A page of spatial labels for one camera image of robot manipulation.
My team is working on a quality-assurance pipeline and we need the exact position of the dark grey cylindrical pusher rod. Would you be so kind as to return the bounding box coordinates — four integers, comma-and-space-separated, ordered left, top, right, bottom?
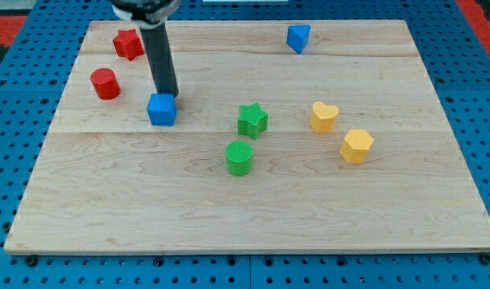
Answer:
140, 22, 179, 97

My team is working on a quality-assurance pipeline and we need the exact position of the green star block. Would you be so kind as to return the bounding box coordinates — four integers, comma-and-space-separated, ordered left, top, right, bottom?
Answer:
237, 103, 269, 140

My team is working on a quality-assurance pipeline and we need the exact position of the green cylinder block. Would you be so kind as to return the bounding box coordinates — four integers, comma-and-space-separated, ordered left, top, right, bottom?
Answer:
225, 140, 253, 177

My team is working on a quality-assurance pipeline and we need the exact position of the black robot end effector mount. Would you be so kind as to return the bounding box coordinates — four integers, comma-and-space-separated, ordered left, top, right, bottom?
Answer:
111, 0, 183, 28

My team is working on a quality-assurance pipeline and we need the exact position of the blue triangular prism block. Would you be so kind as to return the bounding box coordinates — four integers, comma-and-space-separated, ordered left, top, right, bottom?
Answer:
286, 24, 311, 54

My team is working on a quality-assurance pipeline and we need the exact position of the red cylinder block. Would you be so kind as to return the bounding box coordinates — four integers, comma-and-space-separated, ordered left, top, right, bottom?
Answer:
90, 67, 121, 100

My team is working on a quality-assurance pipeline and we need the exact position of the yellow heart block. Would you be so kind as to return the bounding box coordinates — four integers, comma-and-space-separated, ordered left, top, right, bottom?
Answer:
310, 101, 340, 133

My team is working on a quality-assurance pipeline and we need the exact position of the blue cube block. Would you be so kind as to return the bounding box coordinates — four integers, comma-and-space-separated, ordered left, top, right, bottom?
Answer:
147, 93, 177, 126

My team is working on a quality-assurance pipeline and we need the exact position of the red star block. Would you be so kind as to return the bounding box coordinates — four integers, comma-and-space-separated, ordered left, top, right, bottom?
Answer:
113, 29, 144, 61

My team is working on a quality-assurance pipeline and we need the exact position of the yellow hexagon block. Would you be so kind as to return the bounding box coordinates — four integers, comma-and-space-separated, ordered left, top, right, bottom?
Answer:
339, 129, 375, 164

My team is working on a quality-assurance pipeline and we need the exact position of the light wooden board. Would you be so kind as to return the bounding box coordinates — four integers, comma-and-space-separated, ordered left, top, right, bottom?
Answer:
4, 20, 490, 255

